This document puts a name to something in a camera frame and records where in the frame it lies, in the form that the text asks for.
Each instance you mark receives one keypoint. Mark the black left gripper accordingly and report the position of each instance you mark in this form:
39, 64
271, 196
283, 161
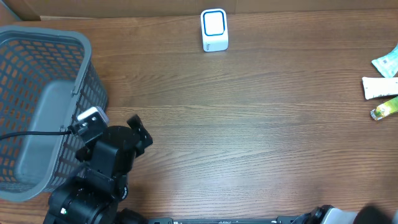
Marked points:
140, 131

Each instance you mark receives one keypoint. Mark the white tube with gold cap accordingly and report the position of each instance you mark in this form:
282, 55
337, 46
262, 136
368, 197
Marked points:
379, 87

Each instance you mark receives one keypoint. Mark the teal wet wipes pack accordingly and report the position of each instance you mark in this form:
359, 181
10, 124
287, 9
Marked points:
387, 65

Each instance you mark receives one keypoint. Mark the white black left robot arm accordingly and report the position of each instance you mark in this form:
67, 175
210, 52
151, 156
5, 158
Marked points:
93, 191

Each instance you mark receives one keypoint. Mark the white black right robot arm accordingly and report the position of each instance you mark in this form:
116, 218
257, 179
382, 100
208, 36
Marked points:
328, 214

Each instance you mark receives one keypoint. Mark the white barcode scanner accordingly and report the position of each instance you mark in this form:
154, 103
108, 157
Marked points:
214, 30

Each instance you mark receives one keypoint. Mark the grey plastic shopping basket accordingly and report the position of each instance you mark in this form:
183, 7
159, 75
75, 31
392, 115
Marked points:
47, 80

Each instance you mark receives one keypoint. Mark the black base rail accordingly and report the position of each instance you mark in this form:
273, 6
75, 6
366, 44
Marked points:
217, 221

